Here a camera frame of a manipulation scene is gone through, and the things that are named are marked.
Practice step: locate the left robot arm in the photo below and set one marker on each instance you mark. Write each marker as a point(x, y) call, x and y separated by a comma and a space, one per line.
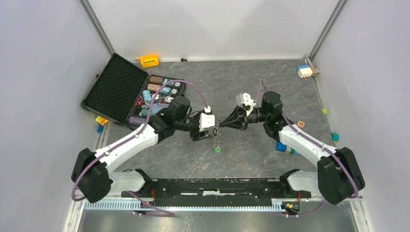
point(94, 173)

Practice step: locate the black poker chip case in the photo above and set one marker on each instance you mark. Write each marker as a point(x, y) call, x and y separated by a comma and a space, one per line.
point(123, 92)

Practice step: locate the blue white toy block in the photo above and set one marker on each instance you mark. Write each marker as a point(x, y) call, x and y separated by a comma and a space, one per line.
point(304, 71)

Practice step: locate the small wooden block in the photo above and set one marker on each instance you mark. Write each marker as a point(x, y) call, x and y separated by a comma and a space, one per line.
point(301, 124)

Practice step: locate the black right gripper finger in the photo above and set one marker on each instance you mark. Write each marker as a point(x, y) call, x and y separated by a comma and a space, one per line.
point(236, 118)
point(234, 125)

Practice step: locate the yellow blue blocks at left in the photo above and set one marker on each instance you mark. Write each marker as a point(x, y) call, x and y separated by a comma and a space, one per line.
point(101, 123)

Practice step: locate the blue green toy block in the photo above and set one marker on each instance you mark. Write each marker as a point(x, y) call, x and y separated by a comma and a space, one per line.
point(280, 147)

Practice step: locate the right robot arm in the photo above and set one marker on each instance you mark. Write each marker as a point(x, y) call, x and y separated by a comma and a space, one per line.
point(338, 175)

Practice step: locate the small teal cube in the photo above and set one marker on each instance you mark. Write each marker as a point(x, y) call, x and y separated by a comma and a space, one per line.
point(335, 137)

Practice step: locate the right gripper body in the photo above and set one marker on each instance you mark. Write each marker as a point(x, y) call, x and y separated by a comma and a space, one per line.
point(254, 115)

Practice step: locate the yellow toy block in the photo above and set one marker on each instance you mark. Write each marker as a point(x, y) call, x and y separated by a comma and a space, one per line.
point(149, 61)

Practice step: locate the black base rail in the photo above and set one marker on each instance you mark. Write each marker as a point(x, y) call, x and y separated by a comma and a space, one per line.
point(204, 192)

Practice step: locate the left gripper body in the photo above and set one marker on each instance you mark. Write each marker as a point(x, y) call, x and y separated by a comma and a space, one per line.
point(197, 136)

